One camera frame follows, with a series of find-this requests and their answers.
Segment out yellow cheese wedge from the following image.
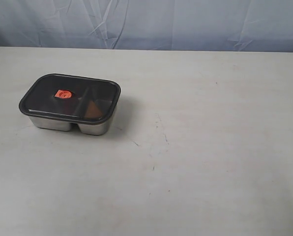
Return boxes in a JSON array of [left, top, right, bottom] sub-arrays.
[[84, 100, 103, 119]]

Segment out transparent lunchbox lid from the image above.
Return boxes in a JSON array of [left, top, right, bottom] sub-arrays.
[[19, 73, 121, 125]]

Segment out red sausage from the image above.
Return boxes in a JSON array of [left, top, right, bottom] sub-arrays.
[[62, 98, 75, 116]]

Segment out steel lunchbox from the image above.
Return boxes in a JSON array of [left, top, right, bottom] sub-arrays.
[[29, 106, 117, 136]]

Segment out white backdrop cloth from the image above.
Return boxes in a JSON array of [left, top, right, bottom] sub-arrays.
[[0, 0, 293, 52]]

